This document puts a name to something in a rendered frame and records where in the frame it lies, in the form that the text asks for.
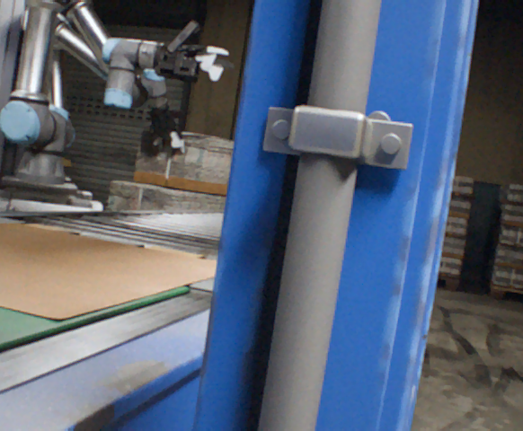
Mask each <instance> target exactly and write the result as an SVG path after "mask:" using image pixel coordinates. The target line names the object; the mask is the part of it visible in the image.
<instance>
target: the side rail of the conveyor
mask: <svg viewBox="0 0 523 431"><path fill-rule="evenodd" d="M183 213H184V214H192V213H194V214H199V213H203V214H207V213H211V214H214V213H220V214H221V213H224V210H163V211H32V212H0V217H3V218H8V219H13V220H18V221H22V220H23V218H24V217H25V216H34V217H39V218H45V217H46V216H57V217H63V218H64V217H65V216H78V217H82V216H84V215H88V216H99V215H104V216H114V215H121V216H127V215H135V216H139V215H140V214H144V215H152V214H157V215H162V214H168V215H172V214H180V215H181V214H183Z"/></svg>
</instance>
